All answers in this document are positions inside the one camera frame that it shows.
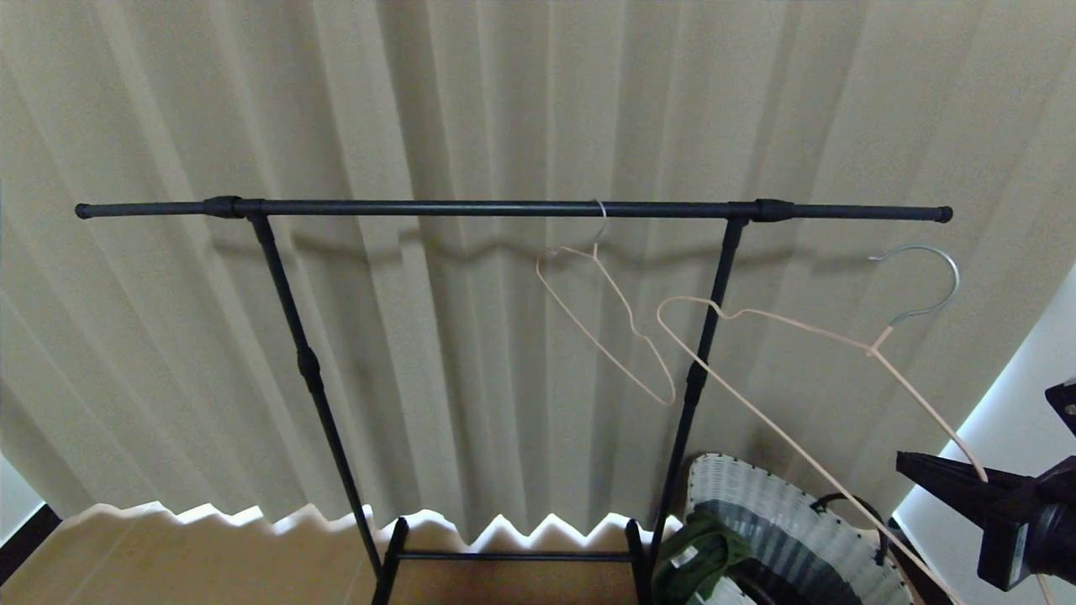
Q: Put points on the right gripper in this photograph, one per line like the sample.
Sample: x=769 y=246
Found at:
x=1046 y=529

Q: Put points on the pink clothes hanger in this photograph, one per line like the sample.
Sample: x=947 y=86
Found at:
x=611 y=291
x=799 y=324

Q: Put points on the white laundry basket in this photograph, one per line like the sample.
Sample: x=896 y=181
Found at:
x=782 y=512

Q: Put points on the black clothes rack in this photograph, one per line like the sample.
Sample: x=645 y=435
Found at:
x=504 y=207

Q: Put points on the green garment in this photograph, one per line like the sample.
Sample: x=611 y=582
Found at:
x=702 y=550

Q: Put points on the beige curtain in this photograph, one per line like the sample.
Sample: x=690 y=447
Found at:
x=471 y=109

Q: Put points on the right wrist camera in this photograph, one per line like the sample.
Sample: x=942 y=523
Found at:
x=1064 y=407

